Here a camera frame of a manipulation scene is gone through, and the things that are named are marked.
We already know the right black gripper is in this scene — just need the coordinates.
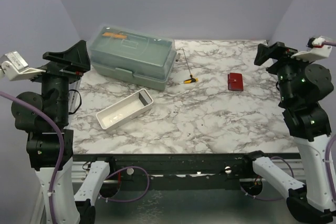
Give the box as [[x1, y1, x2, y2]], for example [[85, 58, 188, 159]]
[[254, 39, 317, 104]]

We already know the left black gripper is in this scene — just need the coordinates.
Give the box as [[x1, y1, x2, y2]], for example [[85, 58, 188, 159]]
[[23, 38, 90, 123]]

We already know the red leather card holder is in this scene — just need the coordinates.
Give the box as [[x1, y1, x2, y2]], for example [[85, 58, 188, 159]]
[[227, 73, 244, 92]]

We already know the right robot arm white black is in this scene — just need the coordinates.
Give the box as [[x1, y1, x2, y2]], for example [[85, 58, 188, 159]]
[[241, 37, 335, 223]]

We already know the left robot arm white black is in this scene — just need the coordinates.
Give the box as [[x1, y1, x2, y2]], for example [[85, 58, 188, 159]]
[[2, 40, 117, 223]]

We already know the orange tool inside toolbox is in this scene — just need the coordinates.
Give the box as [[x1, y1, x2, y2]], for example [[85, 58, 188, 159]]
[[102, 32, 128, 39]]

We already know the green plastic toolbox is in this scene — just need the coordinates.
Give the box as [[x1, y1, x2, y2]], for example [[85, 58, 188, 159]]
[[87, 25, 177, 91]]

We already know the white rectangular plastic tray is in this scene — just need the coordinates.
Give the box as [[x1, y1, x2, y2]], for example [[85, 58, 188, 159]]
[[96, 89, 154, 131]]

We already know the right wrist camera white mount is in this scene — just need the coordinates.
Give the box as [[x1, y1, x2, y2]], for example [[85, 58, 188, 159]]
[[290, 36, 335, 62]]

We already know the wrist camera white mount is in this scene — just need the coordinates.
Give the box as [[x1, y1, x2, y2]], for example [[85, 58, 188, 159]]
[[1, 51, 45, 81], [290, 36, 335, 62]]

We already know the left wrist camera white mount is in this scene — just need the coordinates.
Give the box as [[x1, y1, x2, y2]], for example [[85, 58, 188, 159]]
[[1, 51, 45, 81]]

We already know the yellow black T-handle hex key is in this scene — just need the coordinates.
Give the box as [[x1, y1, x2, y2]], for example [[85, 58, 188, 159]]
[[182, 48, 198, 84]]

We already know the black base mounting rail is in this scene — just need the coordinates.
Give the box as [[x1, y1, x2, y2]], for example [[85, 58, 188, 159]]
[[72, 152, 301, 192]]

